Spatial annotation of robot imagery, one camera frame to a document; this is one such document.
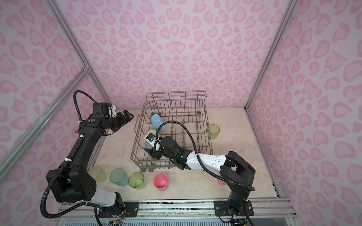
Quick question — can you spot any light blue ceramic mug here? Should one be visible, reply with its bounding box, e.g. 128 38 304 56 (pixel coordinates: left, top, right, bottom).
151 114 164 130

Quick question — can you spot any green transparent plastic cup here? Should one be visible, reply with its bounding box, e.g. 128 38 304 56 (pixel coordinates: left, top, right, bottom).
128 172 146 190

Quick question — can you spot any teal plastic cup front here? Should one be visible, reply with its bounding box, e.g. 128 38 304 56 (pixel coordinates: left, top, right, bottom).
109 168 129 187

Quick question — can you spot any pale yellow plastic cup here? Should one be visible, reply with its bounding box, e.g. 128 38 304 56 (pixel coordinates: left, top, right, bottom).
88 165 107 183

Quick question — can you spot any teal textured plastic cup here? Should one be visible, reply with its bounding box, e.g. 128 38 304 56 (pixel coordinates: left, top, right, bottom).
145 141 154 150

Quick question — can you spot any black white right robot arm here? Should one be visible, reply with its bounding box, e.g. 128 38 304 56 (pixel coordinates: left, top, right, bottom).
145 133 255 215

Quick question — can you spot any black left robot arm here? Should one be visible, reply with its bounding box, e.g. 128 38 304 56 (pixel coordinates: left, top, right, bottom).
40 103 134 218

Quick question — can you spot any pink plastic cup centre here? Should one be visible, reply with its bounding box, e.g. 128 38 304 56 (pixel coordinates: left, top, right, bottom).
153 173 169 191

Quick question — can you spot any pink plastic cup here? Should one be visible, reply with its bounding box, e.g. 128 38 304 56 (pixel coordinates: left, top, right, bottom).
153 173 169 191
217 179 227 186

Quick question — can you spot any yellow-green plastic cup right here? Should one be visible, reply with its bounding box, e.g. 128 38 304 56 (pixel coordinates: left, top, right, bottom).
207 124 221 140

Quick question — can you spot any pink plastic cup right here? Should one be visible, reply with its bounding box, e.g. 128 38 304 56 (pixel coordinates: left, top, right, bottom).
217 179 227 186

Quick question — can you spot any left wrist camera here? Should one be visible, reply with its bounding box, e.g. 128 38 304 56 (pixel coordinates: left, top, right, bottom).
108 105 117 117

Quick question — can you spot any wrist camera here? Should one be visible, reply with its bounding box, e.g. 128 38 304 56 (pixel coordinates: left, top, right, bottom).
145 133 159 149
108 105 117 117

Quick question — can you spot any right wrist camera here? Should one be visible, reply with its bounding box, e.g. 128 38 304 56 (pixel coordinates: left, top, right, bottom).
145 133 159 149

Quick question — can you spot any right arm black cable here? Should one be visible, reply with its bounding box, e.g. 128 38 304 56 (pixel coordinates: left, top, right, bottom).
153 121 255 191

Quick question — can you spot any grey wire dish rack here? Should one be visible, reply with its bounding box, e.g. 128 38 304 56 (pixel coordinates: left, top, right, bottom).
131 91 213 172

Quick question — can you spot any left aluminium frame strut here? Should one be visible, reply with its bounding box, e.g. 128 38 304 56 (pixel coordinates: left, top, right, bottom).
1 66 89 181

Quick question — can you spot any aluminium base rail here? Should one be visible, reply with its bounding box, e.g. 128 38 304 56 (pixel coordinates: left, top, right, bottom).
52 197 301 226

